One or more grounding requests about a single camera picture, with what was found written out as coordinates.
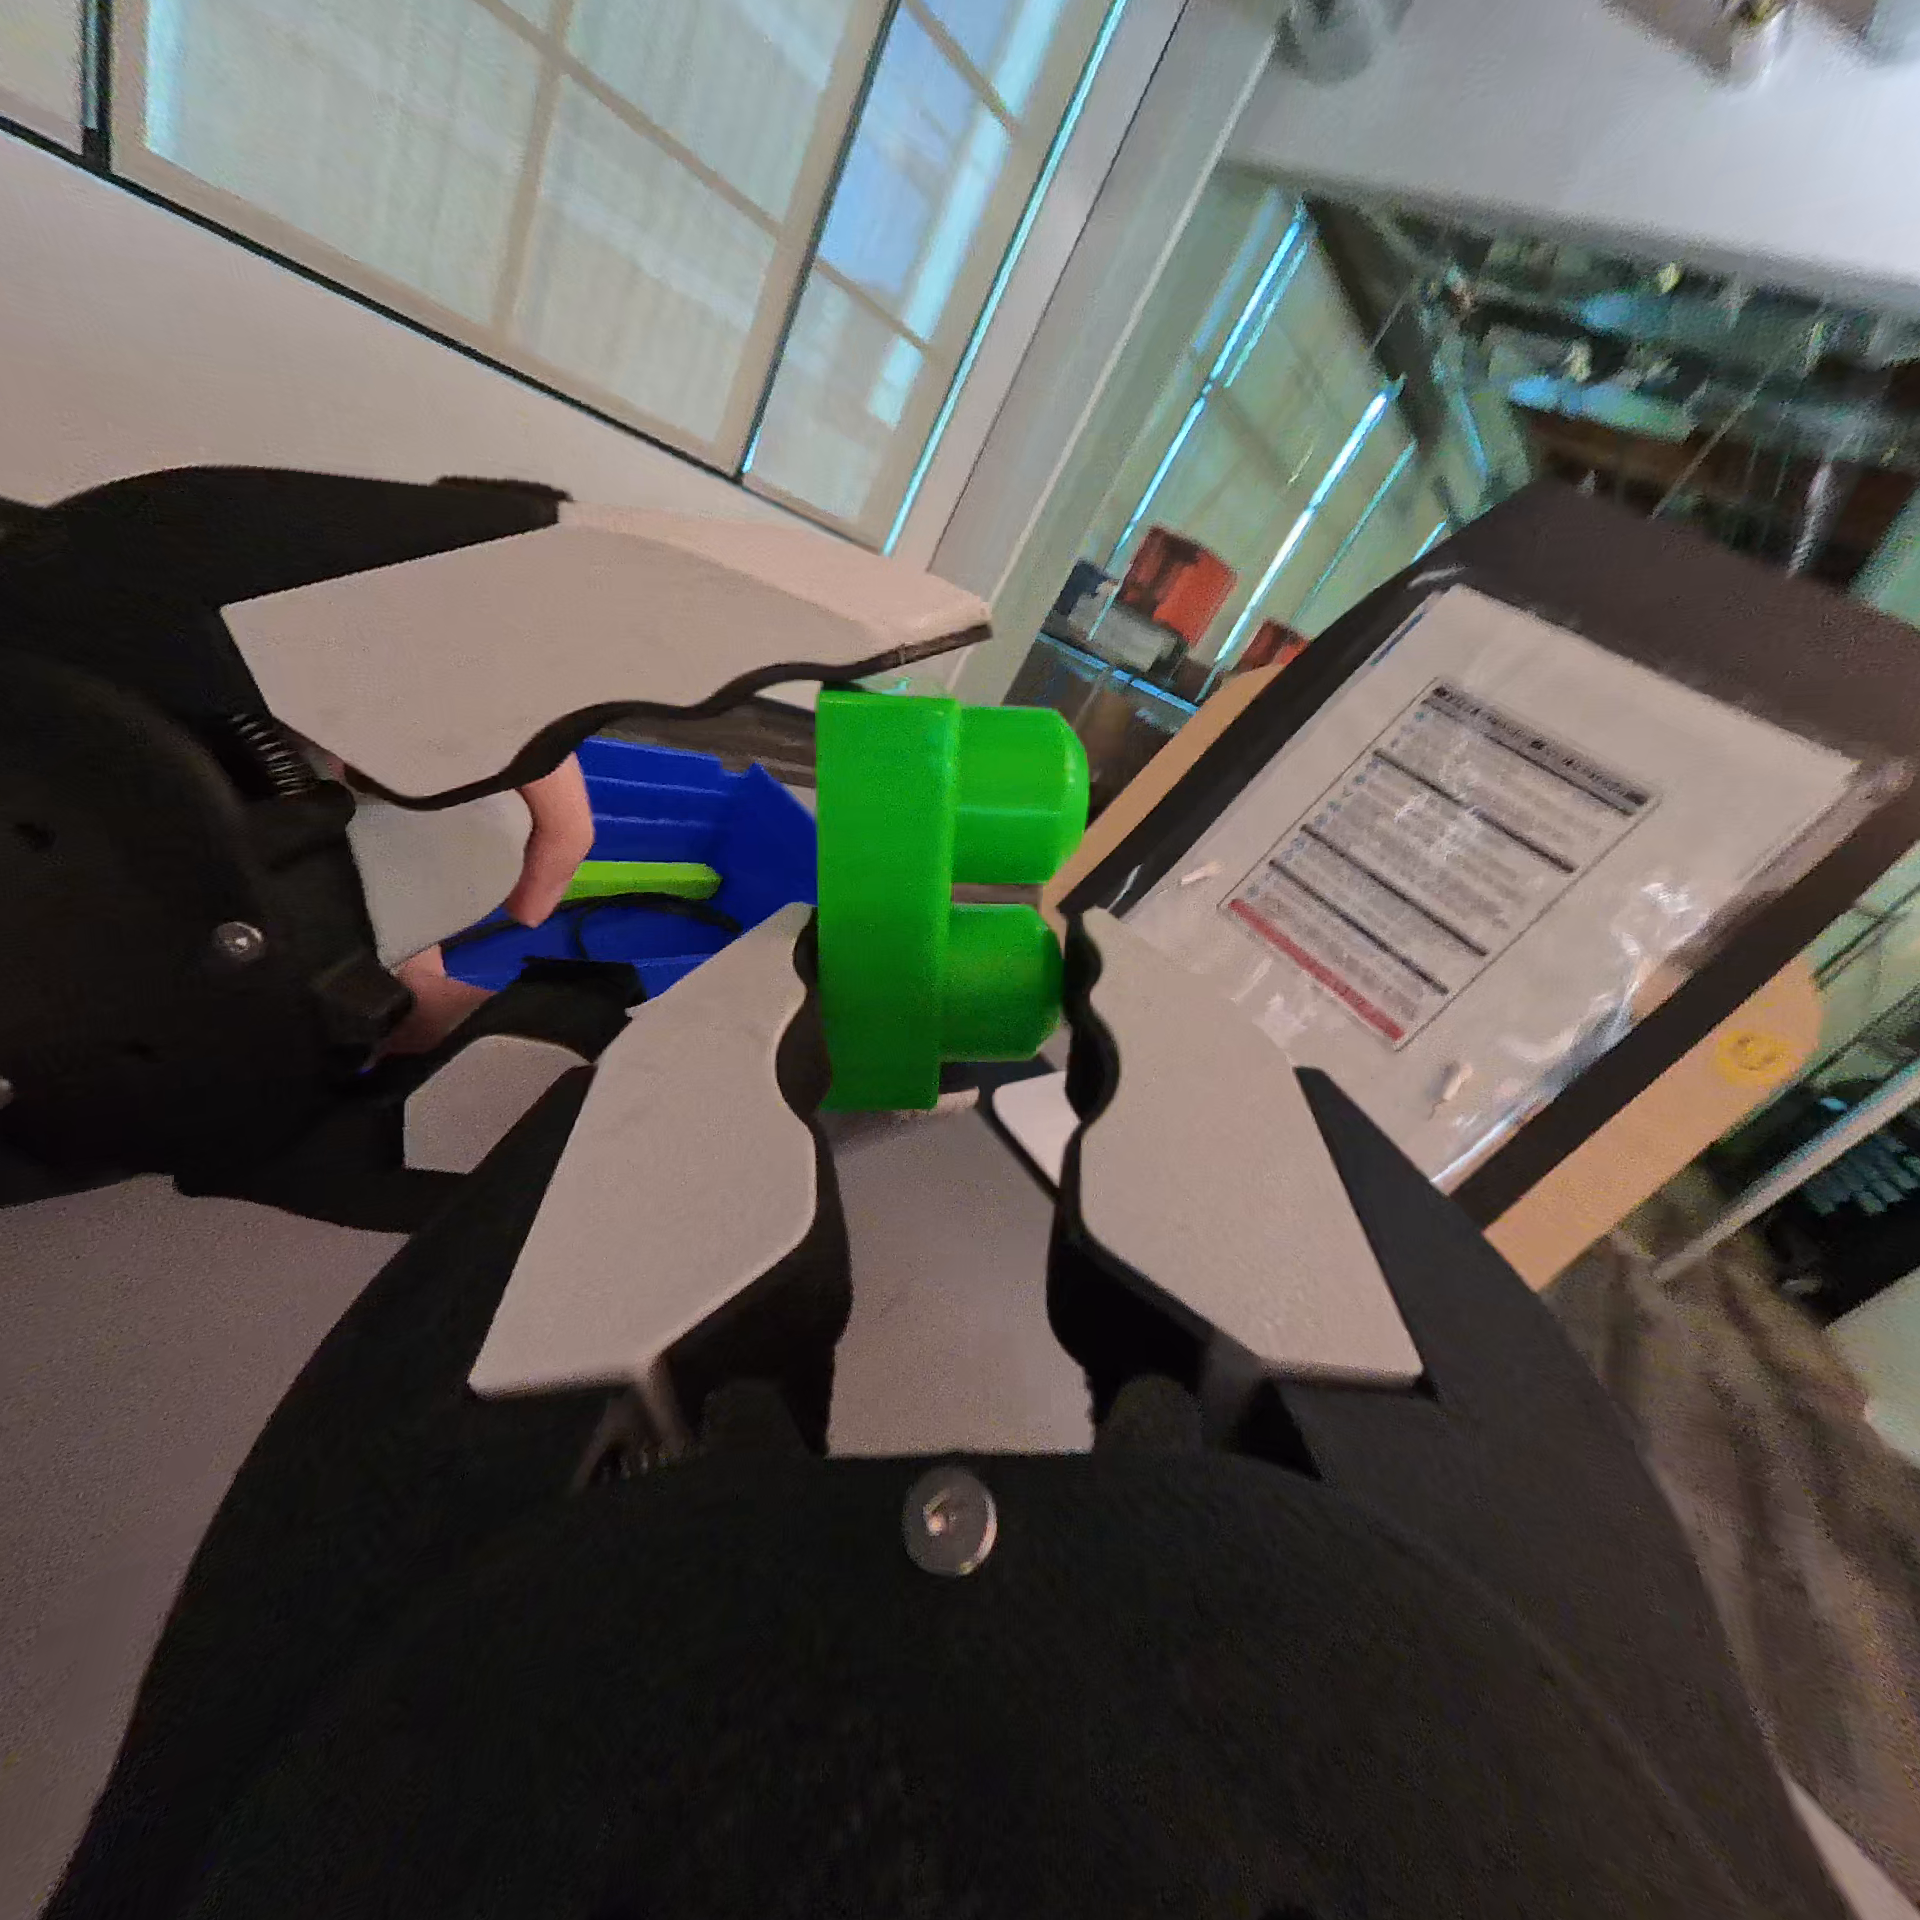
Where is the large glass window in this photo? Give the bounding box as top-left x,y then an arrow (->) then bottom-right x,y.
0,0 -> 1126,561

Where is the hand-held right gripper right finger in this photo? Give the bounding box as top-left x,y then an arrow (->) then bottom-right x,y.
1048,912 -> 1425,1433

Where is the lime green plastic piece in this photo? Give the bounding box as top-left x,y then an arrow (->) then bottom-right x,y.
557,857 -> 720,905

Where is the blue plastic bin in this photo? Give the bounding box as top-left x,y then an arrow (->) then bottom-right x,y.
434,732 -> 824,1000

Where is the white tablet stand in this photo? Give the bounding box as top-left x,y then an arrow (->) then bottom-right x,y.
989,1072 -> 1081,1186

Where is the green toy brick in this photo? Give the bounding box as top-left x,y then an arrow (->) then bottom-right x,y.
813,681 -> 1095,1116

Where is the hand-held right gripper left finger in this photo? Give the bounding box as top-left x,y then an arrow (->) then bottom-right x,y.
464,900 -> 852,1450

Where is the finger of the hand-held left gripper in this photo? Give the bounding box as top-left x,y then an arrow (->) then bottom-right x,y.
220,502 -> 998,816
399,961 -> 639,1179

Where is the plastic-sleeved instruction sheet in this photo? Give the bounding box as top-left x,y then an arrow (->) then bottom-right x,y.
1125,586 -> 1870,1194

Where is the person's left hand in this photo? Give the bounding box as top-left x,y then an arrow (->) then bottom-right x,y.
393,747 -> 591,1059

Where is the orange machine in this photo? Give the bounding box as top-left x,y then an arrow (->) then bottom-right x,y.
1117,522 -> 1244,635

